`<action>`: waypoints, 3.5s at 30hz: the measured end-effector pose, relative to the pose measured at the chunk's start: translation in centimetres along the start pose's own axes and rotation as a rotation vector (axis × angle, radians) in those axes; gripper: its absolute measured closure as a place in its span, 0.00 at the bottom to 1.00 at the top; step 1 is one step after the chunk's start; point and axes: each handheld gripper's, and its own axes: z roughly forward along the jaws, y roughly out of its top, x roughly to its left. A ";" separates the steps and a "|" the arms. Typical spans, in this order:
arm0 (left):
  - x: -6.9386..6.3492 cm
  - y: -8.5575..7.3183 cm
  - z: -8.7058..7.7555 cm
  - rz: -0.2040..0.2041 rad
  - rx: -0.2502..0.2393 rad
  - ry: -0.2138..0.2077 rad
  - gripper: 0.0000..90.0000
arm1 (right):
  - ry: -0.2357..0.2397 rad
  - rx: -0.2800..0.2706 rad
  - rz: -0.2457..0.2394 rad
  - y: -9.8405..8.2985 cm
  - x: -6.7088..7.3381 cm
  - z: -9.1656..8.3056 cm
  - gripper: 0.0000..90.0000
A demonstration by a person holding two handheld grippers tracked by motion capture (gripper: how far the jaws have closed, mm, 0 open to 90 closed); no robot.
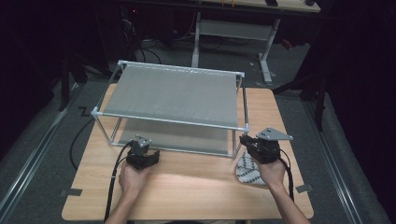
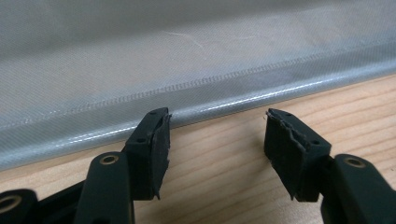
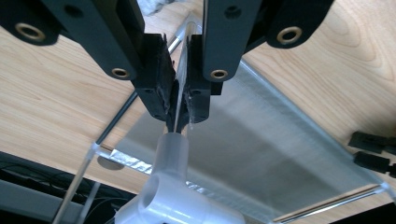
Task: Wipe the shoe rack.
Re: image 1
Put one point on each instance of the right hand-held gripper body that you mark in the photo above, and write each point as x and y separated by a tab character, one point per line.
266	151

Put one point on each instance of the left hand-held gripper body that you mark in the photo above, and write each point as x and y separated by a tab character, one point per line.
139	155

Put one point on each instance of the white black-striped cloth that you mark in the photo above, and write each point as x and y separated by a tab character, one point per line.
247	171

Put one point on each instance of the metal rack with grey shelves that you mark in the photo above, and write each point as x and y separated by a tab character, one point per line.
171	96

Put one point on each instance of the person's left hand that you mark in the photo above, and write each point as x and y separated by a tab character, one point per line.
132	182

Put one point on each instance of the person's right hand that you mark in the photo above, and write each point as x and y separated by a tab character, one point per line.
272	174

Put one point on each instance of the grey tape piece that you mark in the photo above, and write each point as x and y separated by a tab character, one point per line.
73	192
304	188

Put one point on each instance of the black stand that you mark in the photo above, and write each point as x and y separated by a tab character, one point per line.
320	105
64	87

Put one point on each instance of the small red object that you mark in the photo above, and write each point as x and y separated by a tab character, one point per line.
287	43

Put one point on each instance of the background desk with white legs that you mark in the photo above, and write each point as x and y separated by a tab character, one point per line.
233	29

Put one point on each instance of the dark computer tower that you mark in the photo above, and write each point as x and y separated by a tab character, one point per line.
129	28

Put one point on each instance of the metal floor rail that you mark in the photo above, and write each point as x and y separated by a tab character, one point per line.
331	161
31	161

